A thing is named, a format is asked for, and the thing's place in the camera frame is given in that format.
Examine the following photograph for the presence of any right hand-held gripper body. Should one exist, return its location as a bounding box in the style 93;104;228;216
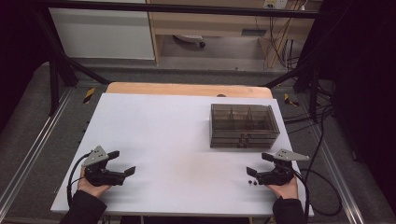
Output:
255;148;311;187

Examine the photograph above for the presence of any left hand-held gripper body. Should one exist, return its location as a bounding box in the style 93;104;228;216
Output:
81;145;128;188

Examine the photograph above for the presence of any brown transparent drawer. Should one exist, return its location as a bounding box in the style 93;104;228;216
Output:
210;138;277;149

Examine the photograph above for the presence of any brown transparent organizer box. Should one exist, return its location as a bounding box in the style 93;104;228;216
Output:
210;103;281;149

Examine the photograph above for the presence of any person's right hand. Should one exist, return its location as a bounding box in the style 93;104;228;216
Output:
266;175;300;200

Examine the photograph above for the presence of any person's left hand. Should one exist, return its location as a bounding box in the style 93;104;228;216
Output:
77;166;111;199

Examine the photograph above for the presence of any yellow black tape strip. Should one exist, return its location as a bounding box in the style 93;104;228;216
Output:
283;92;300;107
82;87;96;105

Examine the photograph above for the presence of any wooden table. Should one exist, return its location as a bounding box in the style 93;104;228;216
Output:
106;81;274;100

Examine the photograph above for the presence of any white cabinet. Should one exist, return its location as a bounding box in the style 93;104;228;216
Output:
49;0;156;61

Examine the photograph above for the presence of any white chair base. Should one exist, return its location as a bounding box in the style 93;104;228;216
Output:
172;34;206;49

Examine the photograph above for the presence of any wooden desk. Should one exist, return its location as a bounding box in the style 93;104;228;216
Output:
146;0;323;66

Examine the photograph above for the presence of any white power strip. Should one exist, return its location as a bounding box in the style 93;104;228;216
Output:
262;0;289;9

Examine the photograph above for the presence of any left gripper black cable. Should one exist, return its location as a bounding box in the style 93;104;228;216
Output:
65;151;92;209

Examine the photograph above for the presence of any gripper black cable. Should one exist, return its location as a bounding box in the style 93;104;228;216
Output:
290;169;312;224
65;151;92;209

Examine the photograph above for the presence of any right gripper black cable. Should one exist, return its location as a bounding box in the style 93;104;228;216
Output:
290;169;312;224

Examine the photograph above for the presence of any aluminium floor rail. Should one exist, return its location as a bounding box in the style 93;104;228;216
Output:
298;92;366;224
0;88;75;213

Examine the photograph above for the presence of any black floor cable loop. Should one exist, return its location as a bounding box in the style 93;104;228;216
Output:
300;104;344;217

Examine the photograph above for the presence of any black frame strut cluster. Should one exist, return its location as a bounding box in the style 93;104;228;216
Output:
264;60;334;123

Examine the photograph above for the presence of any black upright frame post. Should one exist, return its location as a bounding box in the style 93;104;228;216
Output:
49;59;60;117

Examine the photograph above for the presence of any black diagonal frame bar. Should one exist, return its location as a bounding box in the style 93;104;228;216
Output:
31;8;110;86

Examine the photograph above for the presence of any hanging cable bundle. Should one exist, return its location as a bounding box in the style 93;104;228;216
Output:
255;6;306;71

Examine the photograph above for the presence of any black horizontal frame bar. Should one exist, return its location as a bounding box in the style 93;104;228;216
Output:
31;0;321;19

